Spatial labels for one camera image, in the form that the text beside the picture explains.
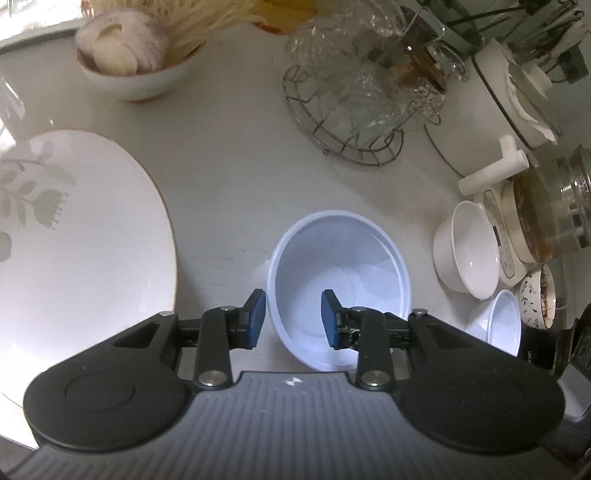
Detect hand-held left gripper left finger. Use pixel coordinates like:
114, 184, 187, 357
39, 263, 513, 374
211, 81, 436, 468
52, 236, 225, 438
113, 288, 269, 389

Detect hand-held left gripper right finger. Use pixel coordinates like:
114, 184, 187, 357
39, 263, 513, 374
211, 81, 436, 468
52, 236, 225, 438
321, 288, 467, 390

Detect light blue plastic bowl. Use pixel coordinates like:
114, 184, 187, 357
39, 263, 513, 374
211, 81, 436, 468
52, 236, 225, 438
466, 290, 523, 357
267, 210, 413, 373

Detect floral print plate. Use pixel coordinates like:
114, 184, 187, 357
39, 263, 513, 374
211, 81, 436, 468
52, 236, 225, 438
0, 130, 179, 451

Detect white ceramic bowl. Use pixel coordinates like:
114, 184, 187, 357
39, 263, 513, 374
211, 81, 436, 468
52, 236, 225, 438
433, 200, 502, 301

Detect floral cup with tea leaves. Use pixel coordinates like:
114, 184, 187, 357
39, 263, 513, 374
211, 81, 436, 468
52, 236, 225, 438
519, 263, 557, 330

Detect pile of glass cups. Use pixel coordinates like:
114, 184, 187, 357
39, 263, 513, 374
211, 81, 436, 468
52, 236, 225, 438
284, 4, 472, 136

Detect glass kettle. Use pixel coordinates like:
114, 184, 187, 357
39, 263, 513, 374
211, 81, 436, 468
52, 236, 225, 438
510, 145, 591, 264

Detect white electric pot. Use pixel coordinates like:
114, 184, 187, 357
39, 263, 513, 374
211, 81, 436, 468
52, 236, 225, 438
425, 39, 564, 195

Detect white bowl with brown rim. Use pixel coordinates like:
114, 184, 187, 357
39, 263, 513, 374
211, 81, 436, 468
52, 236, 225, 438
76, 39, 206, 103

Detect garlic bulb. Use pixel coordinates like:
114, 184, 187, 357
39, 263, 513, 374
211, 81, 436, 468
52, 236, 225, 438
75, 10, 170, 76

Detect round wire rack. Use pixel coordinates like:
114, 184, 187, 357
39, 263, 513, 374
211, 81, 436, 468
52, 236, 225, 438
283, 65, 445, 167

